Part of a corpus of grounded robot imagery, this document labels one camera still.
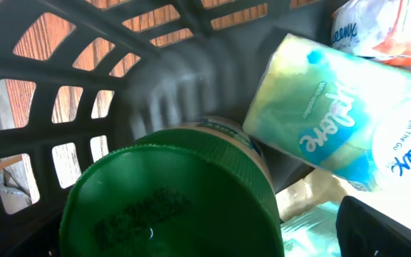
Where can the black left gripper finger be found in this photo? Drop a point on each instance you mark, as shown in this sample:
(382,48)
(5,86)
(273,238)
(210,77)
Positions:
(364,231)

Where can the teal tissue pack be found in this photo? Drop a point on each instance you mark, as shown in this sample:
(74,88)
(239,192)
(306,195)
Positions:
(313,233)

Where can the beige plastic pouch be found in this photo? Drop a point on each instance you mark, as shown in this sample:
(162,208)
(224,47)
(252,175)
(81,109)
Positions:
(316,188)

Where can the green lid jar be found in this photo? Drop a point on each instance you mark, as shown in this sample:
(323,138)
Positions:
(199,189)

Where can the orange white tissue pack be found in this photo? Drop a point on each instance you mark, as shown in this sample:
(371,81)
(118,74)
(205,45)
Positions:
(379,30)

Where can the blue Kleenex tissue pack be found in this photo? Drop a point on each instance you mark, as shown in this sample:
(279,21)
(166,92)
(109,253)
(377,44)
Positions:
(340,113)

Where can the grey plastic basket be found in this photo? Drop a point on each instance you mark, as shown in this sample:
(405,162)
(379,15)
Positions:
(79,79)

